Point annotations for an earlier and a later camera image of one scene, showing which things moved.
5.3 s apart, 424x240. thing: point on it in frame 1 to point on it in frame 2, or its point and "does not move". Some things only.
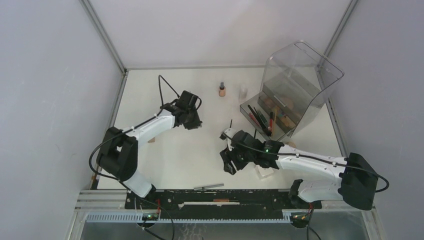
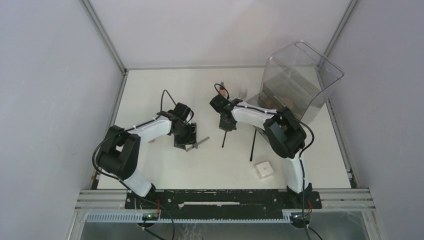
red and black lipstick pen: x=208 y=186 to x=204 y=140
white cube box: x=262 y=172 does not move
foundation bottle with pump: x=222 y=90 does not move
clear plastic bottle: x=243 y=92 does not move
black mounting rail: x=218 y=204 does not move
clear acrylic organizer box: x=292 y=80 does not move
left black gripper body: x=192 y=120 to x=186 y=135
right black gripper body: x=239 y=160 to x=229 y=126
